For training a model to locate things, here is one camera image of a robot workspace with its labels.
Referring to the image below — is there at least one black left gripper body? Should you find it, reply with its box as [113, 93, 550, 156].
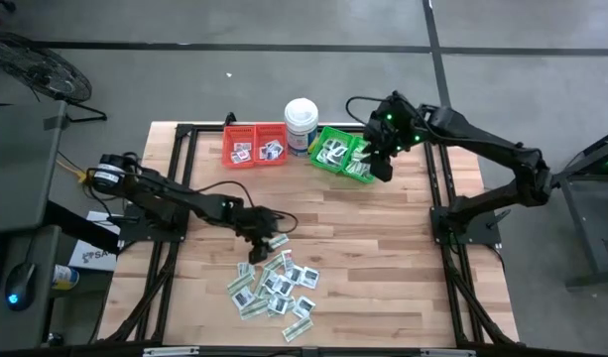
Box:
[234, 204, 281, 250]

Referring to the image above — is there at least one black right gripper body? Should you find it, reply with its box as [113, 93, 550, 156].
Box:
[364, 92, 425, 159]

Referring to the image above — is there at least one orange plastic mesh basket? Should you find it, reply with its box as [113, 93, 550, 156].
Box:
[221, 124, 258, 169]
[253, 123, 290, 168]

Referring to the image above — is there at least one white disinfecting wipes canister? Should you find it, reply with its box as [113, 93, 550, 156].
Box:
[283, 97, 320, 158]

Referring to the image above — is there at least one white printed cardboard box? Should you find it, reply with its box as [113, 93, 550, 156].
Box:
[67, 210, 124, 273]

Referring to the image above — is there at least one white blue yellow can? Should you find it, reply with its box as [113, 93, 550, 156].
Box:
[51, 264, 80, 292]

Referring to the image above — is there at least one grey metal cart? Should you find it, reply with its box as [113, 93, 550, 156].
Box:
[553, 126, 608, 289]

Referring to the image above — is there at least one black computer mouse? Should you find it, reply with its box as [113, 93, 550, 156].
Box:
[4, 261, 39, 312]

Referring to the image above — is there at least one grey side desk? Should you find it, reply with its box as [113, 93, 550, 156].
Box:
[0, 101, 69, 351]

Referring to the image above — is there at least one black floor fan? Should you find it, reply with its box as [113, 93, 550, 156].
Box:
[0, 32, 109, 124]

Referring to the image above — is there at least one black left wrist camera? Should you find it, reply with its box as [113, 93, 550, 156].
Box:
[248, 245, 271, 266]

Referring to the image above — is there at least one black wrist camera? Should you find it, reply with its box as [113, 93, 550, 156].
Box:
[371, 153, 396, 183]
[248, 245, 271, 266]

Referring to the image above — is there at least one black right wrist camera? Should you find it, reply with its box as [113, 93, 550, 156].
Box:
[371, 153, 396, 183]

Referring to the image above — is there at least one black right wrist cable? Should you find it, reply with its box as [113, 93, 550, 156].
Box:
[345, 95, 384, 125]

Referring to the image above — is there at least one silver metal bracket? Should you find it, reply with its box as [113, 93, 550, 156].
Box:
[142, 345, 200, 357]
[420, 347, 478, 357]

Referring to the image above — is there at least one yellow power cord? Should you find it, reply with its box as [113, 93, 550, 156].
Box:
[57, 157, 90, 183]

